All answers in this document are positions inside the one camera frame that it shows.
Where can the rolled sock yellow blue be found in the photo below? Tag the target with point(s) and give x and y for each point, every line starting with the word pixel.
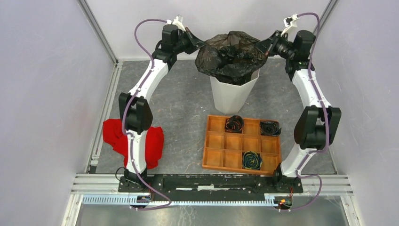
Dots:
pixel 251 161

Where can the rolled sock dark green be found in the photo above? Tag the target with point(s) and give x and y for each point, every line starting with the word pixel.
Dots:
pixel 270 128

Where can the wooden compartment tray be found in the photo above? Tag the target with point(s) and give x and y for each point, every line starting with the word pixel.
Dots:
pixel 223 150

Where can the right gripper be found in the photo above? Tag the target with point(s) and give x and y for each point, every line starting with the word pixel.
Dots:
pixel 270 43

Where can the white slotted cable duct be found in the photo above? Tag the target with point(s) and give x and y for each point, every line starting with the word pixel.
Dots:
pixel 140 200

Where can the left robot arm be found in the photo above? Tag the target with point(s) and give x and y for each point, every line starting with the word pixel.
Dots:
pixel 135 112

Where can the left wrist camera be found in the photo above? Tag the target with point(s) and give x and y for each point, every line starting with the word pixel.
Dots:
pixel 178 21

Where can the black trash bag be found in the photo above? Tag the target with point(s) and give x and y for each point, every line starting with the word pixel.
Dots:
pixel 230 58

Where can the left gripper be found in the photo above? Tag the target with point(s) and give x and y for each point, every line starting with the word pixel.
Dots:
pixel 198 42

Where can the rolled sock orange stripes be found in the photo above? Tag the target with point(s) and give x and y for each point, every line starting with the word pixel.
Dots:
pixel 234 124

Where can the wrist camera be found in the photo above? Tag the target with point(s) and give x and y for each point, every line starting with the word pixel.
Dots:
pixel 178 21
pixel 289 23

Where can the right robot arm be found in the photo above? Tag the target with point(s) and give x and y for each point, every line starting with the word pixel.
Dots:
pixel 317 126

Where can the red cloth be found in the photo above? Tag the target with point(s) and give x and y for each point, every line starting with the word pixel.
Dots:
pixel 154 143

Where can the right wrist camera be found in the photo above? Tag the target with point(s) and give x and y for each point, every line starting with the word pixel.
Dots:
pixel 289 23

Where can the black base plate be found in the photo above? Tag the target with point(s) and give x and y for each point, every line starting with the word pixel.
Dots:
pixel 209 187

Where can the white trash bin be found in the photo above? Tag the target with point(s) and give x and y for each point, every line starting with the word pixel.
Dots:
pixel 228 98

